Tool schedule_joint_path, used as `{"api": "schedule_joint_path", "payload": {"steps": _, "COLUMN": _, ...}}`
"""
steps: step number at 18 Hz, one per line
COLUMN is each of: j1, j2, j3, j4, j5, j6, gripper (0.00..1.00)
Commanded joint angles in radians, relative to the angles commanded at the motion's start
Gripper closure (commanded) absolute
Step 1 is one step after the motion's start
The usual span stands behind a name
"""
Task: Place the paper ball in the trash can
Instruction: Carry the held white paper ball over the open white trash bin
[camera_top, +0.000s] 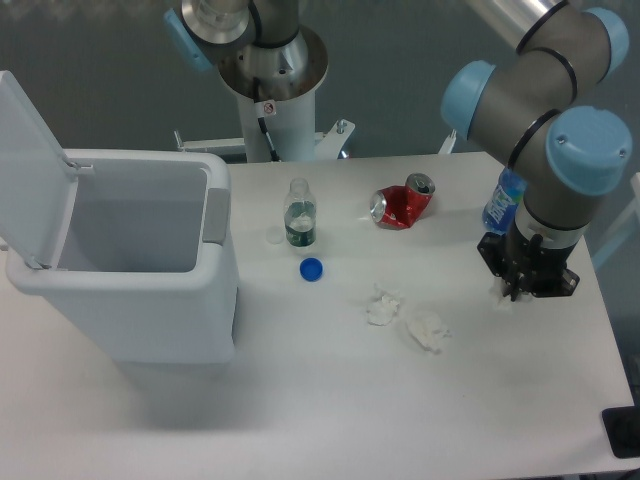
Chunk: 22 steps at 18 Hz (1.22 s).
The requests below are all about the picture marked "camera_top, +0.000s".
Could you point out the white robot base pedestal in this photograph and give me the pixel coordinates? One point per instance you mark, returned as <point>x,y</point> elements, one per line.
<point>275,91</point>

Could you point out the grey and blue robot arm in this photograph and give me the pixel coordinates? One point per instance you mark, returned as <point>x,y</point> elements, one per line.
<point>526,117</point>

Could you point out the blue bottle cap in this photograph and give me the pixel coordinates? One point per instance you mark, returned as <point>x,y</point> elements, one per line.
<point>311,269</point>

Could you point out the crushed red soda can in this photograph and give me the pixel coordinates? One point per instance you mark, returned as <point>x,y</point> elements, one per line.
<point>400,206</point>

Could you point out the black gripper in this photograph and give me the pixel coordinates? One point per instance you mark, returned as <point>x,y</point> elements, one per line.
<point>531,257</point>

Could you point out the white translucent bottle cap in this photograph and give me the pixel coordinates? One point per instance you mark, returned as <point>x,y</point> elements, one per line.
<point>274,235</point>

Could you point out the white plastic trash bin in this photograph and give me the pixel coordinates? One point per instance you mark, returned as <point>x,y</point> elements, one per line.
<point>147,269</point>

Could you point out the clear bottle green label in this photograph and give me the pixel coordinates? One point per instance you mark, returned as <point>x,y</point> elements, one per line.
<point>300,214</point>

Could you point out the white crumpled paper ball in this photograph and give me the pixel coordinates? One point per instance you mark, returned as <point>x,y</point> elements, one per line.
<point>428,330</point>
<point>383,307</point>

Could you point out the white trash bin lid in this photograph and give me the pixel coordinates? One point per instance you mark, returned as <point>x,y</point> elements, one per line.
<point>39,181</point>

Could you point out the black device at table edge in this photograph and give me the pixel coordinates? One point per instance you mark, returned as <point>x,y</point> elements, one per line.
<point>622,429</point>

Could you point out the small white paper ball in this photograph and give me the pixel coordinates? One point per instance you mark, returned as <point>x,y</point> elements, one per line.
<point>505,304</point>

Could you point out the blue plastic drink bottle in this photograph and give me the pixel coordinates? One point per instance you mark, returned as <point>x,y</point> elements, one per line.
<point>500,210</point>

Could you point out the white metal frame bracket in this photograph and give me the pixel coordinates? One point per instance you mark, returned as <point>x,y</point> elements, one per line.
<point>328,146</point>

